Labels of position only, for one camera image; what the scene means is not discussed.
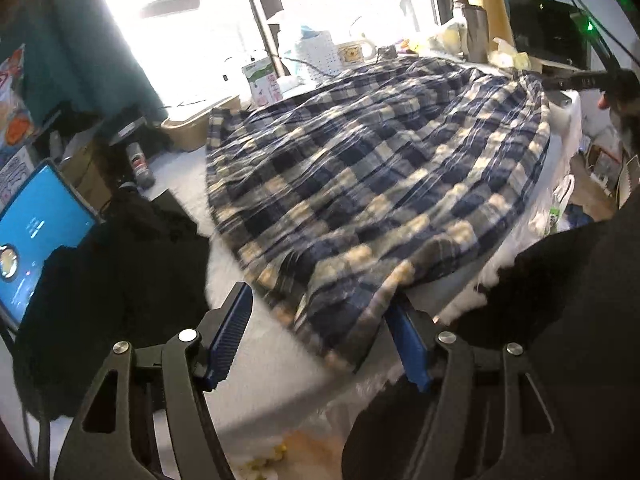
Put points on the blue plaid shirt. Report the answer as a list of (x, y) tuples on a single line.
[(365, 180)]

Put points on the red and grey spray can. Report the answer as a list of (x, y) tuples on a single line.
[(140, 165)]

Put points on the black cloth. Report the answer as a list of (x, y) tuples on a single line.
[(120, 270)]

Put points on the cream printed mug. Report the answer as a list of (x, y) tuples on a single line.
[(352, 51)]

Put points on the white and green carton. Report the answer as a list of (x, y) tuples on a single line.
[(262, 82)]

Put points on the dark window frame post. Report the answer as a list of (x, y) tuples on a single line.
[(257, 5)]

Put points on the white printed box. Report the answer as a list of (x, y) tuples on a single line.
[(15, 175)]

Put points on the beige lidded container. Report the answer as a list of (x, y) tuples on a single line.
[(192, 120)]

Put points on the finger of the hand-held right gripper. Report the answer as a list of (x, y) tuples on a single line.
[(580, 80)]

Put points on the white textured tablecloth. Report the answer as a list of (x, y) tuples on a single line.
[(280, 355)]

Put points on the yellow tissue pack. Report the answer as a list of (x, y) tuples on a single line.
[(510, 55)]

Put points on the steel thermos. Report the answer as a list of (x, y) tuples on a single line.
[(476, 32)]

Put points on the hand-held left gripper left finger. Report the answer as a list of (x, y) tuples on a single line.
[(231, 335)]

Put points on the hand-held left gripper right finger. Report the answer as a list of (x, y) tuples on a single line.
[(407, 347)]

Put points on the person's dark clothing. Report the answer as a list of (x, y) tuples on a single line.
[(565, 320)]

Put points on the white perforated basket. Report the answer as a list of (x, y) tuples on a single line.
[(317, 55)]

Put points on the dark teal curtain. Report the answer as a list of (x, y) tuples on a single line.
[(85, 45)]

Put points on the colourful snack bag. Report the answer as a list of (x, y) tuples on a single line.
[(15, 105)]

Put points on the tablet with blue screen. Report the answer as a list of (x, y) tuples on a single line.
[(35, 230)]

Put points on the black screen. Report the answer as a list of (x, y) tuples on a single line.
[(545, 25)]

